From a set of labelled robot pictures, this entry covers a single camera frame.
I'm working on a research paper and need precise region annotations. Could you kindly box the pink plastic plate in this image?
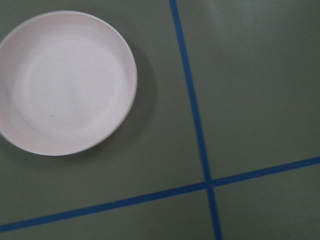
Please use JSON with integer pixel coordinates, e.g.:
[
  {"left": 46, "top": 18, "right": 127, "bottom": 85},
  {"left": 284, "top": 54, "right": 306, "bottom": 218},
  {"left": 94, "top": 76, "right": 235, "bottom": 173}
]
[{"left": 0, "top": 10, "right": 138, "bottom": 156}]

